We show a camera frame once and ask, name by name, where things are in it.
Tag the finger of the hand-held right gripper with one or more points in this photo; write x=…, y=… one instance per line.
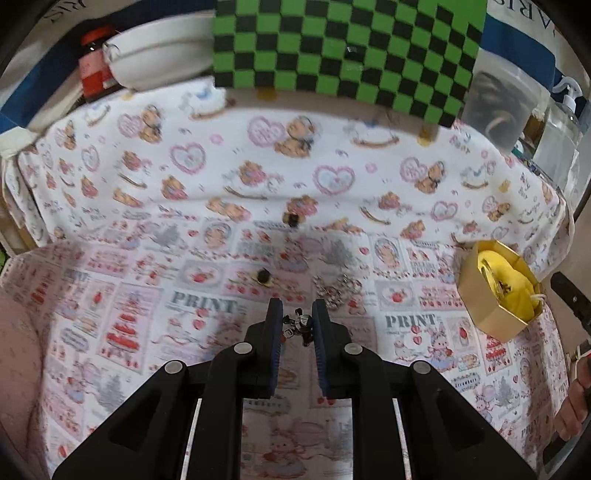
x=570, y=295

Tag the red jar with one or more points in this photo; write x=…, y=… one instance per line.
x=94, y=64

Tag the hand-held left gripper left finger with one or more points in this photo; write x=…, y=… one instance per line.
x=276, y=341

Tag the yellow cloth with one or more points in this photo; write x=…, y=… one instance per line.
x=508, y=279

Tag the bear print cloth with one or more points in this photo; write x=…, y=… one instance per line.
x=277, y=161

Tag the person's right hand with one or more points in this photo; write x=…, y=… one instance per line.
x=572, y=408

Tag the green checkered tissue box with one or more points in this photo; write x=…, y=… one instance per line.
x=346, y=46

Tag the clear spray bottle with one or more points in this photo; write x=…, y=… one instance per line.
x=563, y=124

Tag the white bowl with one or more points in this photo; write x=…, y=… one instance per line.
x=157, y=50

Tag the black charm jewelry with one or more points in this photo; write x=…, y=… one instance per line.
x=298, y=323

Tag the clear plastic container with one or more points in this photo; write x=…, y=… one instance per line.
x=503, y=101

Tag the pink dotted blanket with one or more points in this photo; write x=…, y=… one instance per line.
x=14, y=360

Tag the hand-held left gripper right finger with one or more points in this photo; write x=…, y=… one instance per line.
x=318, y=341

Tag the small black earring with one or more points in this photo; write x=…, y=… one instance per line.
x=292, y=218

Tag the gold octagonal jewelry box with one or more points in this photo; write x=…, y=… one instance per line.
x=496, y=318

